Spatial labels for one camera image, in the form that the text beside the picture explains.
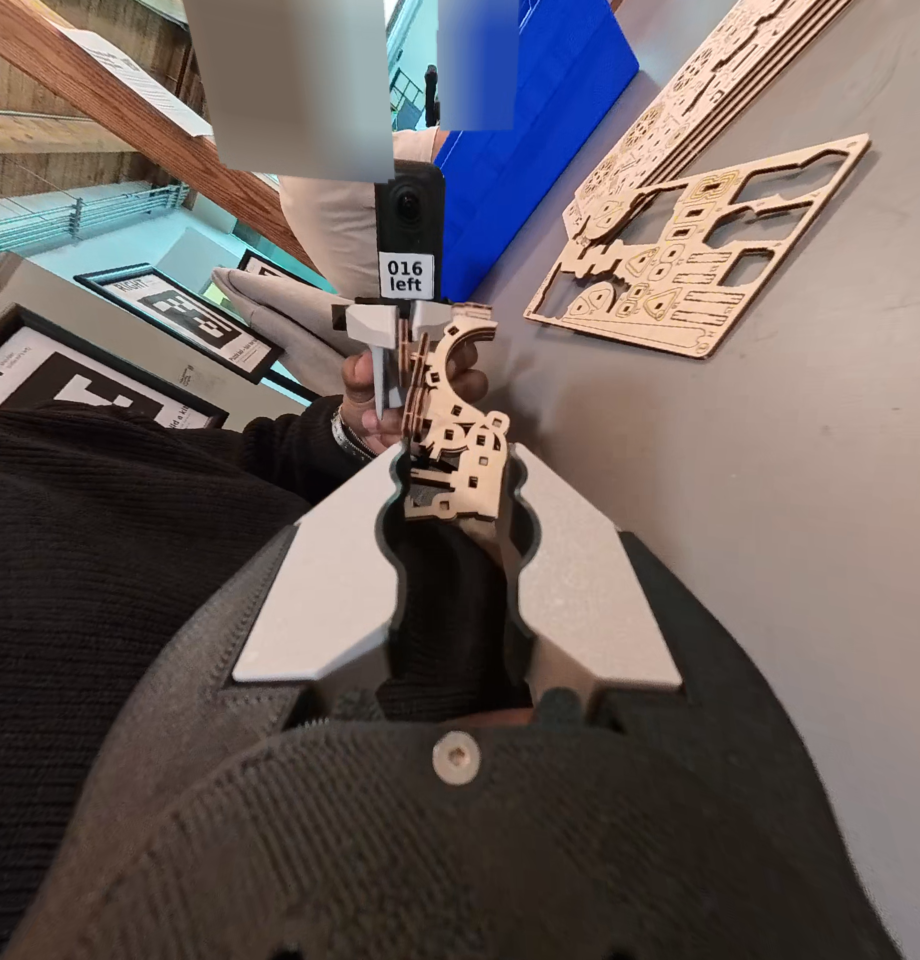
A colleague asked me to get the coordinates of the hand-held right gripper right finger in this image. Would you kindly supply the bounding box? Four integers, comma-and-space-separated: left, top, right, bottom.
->
505, 441, 686, 693

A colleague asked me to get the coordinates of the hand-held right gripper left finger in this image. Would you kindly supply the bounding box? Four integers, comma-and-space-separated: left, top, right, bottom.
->
231, 442, 412, 684

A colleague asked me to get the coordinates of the partly built wooden model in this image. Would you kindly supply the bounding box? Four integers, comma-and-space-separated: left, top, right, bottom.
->
400, 302, 512, 524

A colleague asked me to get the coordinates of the cut-out wooden puzzle sheet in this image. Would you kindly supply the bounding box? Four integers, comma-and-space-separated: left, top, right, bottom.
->
523, 133, 873, 360

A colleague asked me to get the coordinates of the background wooden desk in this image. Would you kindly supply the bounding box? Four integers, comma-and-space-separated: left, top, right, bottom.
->
0, 0, 318, 271

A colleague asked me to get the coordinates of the person's left hand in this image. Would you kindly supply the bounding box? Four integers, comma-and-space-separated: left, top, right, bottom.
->
342, 348, 489, 456

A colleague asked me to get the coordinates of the beige cloth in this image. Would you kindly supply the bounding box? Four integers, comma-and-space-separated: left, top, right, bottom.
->
212, 266, 356, 400

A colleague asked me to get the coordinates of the black framed marker sign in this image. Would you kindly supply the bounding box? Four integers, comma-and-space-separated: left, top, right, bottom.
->
0, 303, 230, 432
73, 262, 284, 385
237, 249, 318, 291

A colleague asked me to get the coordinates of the blue plastic bin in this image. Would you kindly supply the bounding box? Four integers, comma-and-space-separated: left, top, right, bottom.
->
433, 0, 641, 301

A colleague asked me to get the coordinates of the white paper notice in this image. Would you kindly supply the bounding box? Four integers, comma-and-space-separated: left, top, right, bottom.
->
58, 26, 215, 138

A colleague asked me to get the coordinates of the stack of wooden puzzle sheets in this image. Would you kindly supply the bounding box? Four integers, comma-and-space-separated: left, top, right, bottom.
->
563, 0, 854, 241

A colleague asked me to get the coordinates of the grey watch strap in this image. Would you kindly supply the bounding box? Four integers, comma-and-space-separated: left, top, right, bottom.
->
331, 408, 378, 459

